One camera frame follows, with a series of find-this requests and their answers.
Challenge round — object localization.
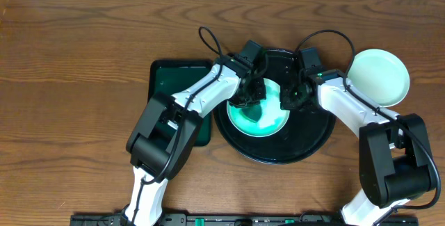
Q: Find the green wavy sponge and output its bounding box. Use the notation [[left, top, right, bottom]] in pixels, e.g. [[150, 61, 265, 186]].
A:
[[241, 104, 262, 123]]

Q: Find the pale green plate top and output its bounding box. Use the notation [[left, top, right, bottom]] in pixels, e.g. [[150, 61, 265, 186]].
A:
[[227, 79, 290, 138]]

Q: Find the pale green plate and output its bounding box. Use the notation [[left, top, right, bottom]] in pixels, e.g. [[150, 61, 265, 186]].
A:
[[347, 49, 410, 107], [227, 79, 290, 138]]

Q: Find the pale green plate bottom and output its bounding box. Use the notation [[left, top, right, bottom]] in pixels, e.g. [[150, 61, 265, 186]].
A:
[[347, 49, 410, 107]]

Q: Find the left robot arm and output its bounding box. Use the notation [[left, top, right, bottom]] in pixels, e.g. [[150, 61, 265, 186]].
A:
[[122, 54, 269, 225]]

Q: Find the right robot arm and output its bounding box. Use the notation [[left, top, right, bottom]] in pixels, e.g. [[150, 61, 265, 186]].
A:
[[280, 70, 441, 225]]

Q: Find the round black tray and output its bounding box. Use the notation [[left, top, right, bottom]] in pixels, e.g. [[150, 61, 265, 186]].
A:
[[213, 49, 336, 164]]

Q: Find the rectangular green tray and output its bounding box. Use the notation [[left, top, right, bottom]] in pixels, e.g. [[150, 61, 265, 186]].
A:
[[147, 59, 212, 147]]

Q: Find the left black cable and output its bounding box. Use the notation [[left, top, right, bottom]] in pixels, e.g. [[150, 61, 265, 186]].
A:
[[128, 26, 268, 226]]

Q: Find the black cable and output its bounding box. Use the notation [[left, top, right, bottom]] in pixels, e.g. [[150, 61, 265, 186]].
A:
[[128, 26, 268, 226], [293, 29, 442, 210]]

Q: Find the right black cable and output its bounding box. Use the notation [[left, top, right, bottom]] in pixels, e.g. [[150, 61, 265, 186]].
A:
[[293, 29, 442, 210]]

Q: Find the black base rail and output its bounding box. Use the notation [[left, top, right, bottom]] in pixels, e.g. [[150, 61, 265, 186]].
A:
[[70, 213, 419, 226]]

